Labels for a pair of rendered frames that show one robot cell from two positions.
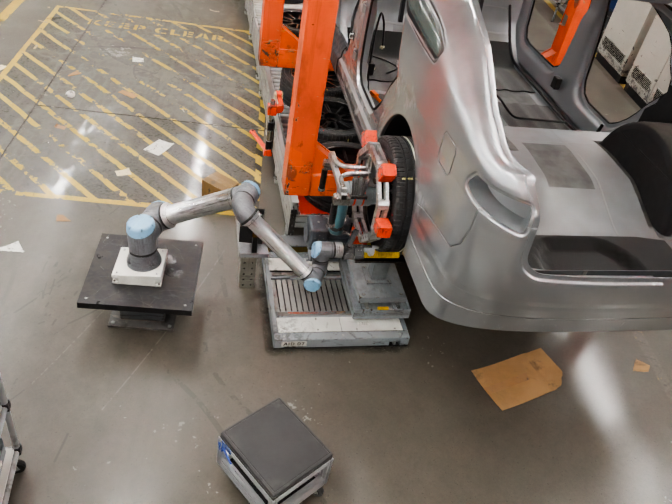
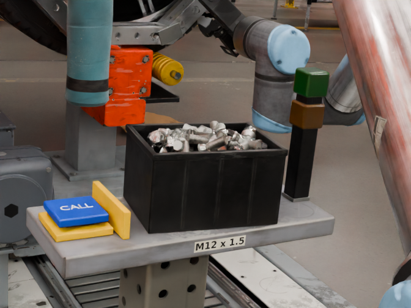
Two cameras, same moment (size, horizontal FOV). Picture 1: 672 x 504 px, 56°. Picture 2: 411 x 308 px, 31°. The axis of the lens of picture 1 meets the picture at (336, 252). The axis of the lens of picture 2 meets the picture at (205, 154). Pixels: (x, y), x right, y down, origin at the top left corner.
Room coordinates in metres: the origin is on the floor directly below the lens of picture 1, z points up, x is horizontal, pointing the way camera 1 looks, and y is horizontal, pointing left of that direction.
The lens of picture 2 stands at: (3.22, 1.51, 0.88)
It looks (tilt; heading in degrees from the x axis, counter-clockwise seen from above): 18 degrees down; 257
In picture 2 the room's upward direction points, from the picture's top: 5 degrees clockwise
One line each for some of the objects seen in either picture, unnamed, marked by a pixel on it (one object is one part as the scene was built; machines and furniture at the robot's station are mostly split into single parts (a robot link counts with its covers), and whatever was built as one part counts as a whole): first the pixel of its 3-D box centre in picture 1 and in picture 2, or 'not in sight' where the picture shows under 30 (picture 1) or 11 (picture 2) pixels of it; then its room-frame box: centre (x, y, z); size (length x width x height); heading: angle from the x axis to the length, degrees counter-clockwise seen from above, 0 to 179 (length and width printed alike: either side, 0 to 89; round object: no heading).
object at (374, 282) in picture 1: (379, 264); (90, 131); (3.10, -0.28, 0.32); 0.40 x 0.30 x 0.28; 17
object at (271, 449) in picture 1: (272, 464); not in sight; (1.68, 0.09, 0.17); 0.43 x 0.36 x 0.34; 50
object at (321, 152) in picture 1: (349, 168); not in sight; (3.54, 0.02, 0.69); 0.52 x 0.17 x 0.35; 107
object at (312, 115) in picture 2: not in sight; (306, 113); (2.82, 0.46, 0.59); 0.04 x 0.04 x 0.04; 17
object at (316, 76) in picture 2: not in sight; (311, 82); (2.82, 0.46, 0.64); 0.04 x 0.04 x 0.04; 17
